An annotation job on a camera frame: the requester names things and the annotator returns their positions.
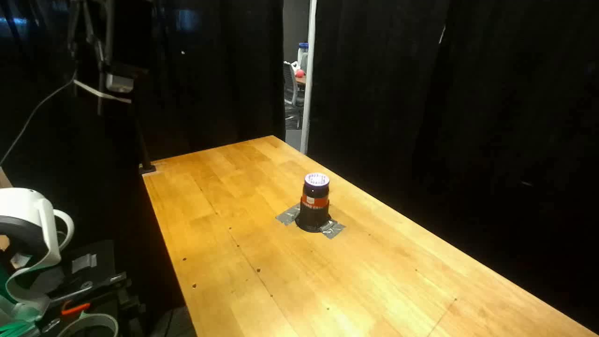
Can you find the white rounded device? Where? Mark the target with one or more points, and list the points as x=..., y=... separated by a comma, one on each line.
x=34, y=217

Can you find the greenish tape roll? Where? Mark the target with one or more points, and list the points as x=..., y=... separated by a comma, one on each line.
x=94, y=320

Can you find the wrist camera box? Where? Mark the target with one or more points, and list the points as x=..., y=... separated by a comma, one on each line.
x=118, y=82

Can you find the white vertical pole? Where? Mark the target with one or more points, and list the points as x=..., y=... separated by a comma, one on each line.
x=309, y=93

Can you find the black equipment cart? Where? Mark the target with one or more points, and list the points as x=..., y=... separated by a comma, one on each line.
x=100, y=273

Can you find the black curtain with tag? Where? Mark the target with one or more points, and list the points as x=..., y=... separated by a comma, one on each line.
x=474, y=112

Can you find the clear plastic bottle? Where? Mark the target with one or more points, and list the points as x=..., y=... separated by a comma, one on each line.
x=302, y=54

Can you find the black tripod stand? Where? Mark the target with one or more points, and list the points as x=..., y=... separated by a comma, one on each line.
x=212, y=67

